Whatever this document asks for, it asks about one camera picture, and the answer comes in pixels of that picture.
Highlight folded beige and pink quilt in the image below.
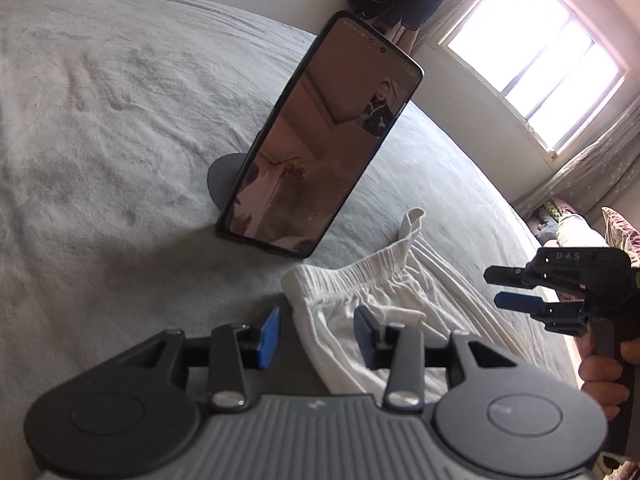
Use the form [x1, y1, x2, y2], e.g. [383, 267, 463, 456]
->
[537, 210, 609, 249]

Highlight black smartphone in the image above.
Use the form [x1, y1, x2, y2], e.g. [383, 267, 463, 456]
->
[215, 10, 425, 259]

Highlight person's right hand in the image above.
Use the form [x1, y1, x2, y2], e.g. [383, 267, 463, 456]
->
[577, 342, 632, 422]

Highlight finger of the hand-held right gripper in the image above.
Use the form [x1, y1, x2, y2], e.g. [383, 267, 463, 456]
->
[494, 292, 551, 317]
[484, 265, 539, 287]

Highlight grey round phone stand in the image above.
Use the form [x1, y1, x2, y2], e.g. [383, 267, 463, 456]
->
[207, 156, 251, 209]

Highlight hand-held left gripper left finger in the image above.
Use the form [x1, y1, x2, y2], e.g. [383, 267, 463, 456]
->
[125, 305, 282, 409]

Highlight white pants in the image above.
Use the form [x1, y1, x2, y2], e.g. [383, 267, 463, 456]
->
[281, 207, 571, 396]

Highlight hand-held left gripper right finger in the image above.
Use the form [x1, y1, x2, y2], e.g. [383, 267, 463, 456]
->
[353, 305, 521, 409]

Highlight window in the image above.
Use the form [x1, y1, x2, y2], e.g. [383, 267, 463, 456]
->
[437, 0, 631, 159]

